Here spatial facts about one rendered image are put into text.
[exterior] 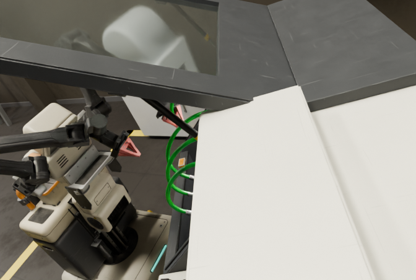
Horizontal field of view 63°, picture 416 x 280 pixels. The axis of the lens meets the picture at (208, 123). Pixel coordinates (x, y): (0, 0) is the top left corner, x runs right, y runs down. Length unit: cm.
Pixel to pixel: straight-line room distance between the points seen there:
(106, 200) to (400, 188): 159
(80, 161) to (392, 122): 143
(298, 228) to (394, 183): 21
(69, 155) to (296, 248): 145
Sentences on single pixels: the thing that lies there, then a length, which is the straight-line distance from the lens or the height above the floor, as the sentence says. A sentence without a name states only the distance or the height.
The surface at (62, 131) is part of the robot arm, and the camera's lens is 131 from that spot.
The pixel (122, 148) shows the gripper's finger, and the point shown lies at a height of 128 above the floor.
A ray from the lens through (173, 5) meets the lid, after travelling 124.
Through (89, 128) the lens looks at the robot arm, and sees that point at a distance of 126.
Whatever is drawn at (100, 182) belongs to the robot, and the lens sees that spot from 193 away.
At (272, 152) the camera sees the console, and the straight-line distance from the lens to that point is 58.
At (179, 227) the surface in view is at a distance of 137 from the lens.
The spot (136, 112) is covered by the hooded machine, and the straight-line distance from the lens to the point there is 354.
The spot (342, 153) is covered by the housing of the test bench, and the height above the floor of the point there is 147.
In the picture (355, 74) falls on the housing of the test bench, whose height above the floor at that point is 150.
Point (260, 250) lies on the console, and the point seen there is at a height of 155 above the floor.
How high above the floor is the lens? 193
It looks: 33 degrees down
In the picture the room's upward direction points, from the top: 23 degrees counter-clockwise
